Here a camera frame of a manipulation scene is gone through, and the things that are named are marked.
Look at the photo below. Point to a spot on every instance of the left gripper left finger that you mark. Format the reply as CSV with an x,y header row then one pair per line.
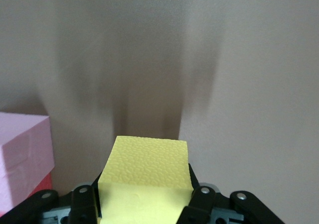
x,y
82,204

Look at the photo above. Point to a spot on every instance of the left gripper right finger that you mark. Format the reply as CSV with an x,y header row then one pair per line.
x,y
204,206

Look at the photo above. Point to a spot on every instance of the red foam cube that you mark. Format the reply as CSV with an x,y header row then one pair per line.
x,y
43,184

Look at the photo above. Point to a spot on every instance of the yellow foam cube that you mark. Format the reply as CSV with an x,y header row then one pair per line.
x,y
149,159

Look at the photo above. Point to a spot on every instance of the pink foam cube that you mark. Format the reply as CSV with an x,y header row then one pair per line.
x,y
22,146

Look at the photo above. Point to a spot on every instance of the brown table mat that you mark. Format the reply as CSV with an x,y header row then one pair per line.
x,y
224,59

